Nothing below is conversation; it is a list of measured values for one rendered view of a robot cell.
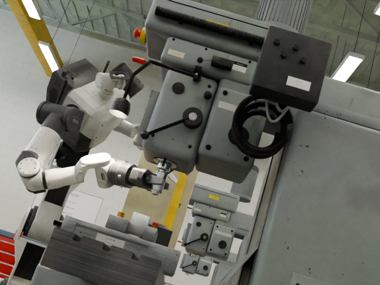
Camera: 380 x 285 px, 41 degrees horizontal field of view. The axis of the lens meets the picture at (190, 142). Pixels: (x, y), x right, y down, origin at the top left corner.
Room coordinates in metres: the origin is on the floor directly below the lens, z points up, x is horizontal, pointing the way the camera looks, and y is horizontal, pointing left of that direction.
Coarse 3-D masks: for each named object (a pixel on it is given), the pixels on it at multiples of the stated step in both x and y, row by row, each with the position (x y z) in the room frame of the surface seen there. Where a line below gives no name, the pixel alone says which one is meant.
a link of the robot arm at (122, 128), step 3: (123, 120) 2.37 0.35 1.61; (123, 123) 2.36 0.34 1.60; (126, 123) 2.35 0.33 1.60; (129, 123) 2.36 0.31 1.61; (120, 126) 2.36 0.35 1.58; (123, 126) 2.35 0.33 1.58; (126, 126) 2.35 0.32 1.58; (114, 129) 2.39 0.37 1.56; (117, 129) 2.38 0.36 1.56; (120, 129) 2.37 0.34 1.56; (123, 129) 2.36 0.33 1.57; (126, 129) 2.35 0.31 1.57; (120, 132) 2.38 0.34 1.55; (123, 132) 2.37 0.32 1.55; (126, 132) 2.36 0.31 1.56; (126, 135) 2.38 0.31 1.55
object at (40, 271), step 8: (40, 272) 1.56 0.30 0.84; (48, 272) 1.55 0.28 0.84; (56, 272) 1.55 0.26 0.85; (32, 280) 1.56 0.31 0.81; (40, 280) 1.56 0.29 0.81; (48, 280) 1.55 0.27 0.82; (56, 280) 1.55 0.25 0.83; (64, 280) 1.55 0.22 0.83; (72, 280) 1.55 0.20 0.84; (80, 280) 1.55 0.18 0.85
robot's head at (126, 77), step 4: (112, 72) 1.89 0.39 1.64; (116, 72) 1.90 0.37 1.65; (120, 72) 1.91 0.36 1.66; (124, 72) 1.92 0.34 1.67; (112, 76) 1.88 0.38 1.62; (116, 76) 1.89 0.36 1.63; (120, 76) 1.90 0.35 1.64; (124, 76) 1.94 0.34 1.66; (128, 76) 1.92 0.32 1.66; (124, 80) 1.92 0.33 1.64; (128, 80) 1.93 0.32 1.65; (124, 84) 1.93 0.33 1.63
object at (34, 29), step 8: (8, 0) 7.83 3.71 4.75; (16, 0) 7.73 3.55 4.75; (16, 8) 8.05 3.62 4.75; (24, 8) 8.07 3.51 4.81; (16, 16) 8.36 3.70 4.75; (24, 16) 8.25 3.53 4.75; (24, 24) 8.58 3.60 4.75; (32, 24) 8.61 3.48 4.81; (40, 24) 8.91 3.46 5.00; (24, 32) 8.93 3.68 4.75; (32, 32) 8.81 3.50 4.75; (40, 32) 9.06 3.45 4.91; (48, 32) 9.40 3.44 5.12; (32, 40) 9.18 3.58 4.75; (40, 40) 9.21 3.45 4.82; (48, 40) 9.56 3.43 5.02; (32, 48) 9.58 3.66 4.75; (40, 48) 9.45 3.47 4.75; (56, 48) 10.12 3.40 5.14; (40, 56) 9.86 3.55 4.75; (56, 56) 10.30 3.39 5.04; (48, 64) 10.19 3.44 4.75; (48, 72) 10.67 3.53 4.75
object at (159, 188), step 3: (156, 174) 1.70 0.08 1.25; (159, 174) 1.69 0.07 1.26; (159, 177) 1.69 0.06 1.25; (162, 177) 1.69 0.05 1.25; (165, 177) 1.70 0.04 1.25; (165, 180) 1.70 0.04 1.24; (165, 183) 1.71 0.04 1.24; (150, 186) 1.70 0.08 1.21; (153, 186) 1.69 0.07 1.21; (156, 186) 1.69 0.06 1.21; (159, 186) 1.69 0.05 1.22; (162, 186) 1.70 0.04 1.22; (150, 189) 1.72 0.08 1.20; (156, 189) 1.69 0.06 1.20; (159, 189) 1.69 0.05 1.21; (162, 189) 1.70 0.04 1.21
